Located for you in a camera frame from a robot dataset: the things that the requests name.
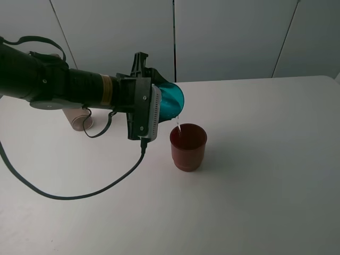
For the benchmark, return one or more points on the red plastic cup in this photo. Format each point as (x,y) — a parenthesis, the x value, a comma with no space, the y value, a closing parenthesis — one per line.
(188,146)

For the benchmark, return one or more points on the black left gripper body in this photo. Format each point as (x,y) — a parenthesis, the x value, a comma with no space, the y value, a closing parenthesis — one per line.
(135,97)

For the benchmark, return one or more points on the teal translucent plastic cup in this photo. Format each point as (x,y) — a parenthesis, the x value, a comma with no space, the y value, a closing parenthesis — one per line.
(172,101)

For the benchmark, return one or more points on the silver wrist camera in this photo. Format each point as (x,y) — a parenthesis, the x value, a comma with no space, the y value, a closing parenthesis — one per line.
(156,97)

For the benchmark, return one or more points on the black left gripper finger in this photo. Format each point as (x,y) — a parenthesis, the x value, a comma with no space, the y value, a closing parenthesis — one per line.
(156,77)

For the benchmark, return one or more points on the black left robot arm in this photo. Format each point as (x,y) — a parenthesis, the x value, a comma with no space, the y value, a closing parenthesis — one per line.
(47,82)

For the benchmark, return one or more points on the clear brownish plastic bottle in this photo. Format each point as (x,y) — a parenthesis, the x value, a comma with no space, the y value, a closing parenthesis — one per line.
(79,119)

